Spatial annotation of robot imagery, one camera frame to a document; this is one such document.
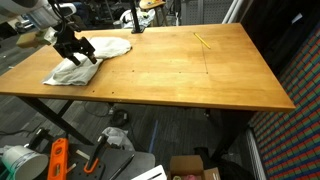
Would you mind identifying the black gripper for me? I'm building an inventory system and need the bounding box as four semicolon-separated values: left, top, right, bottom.
53;27;97;66

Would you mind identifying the white towel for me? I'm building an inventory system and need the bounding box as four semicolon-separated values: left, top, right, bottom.
42;37;132;86

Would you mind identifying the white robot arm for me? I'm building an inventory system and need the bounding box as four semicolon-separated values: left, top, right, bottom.
0;0;97;65

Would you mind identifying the crumpled white cloth pile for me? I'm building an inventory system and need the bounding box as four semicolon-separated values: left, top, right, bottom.
119;8;156;30

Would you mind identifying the small round wooden table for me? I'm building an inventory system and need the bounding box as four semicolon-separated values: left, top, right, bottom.
138;0;169;27

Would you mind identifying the orange black clamp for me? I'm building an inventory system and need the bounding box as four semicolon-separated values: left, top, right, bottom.
84;134;108;174

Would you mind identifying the orange level tool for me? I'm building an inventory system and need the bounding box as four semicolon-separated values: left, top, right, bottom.
47;138;68;180

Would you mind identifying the black pen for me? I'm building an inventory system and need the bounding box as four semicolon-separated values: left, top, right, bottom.
109;154;135;180

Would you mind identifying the yellow pencil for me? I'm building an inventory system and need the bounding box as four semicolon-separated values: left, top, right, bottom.
193;33;211;49

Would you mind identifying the cardboard box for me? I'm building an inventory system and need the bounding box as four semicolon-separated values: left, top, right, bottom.
167;155;222;180

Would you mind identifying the black camera stand pole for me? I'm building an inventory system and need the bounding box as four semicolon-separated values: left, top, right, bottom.
129;0;145;34

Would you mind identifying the black table leg frame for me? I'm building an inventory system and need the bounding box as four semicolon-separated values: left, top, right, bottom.
19;96;92;145

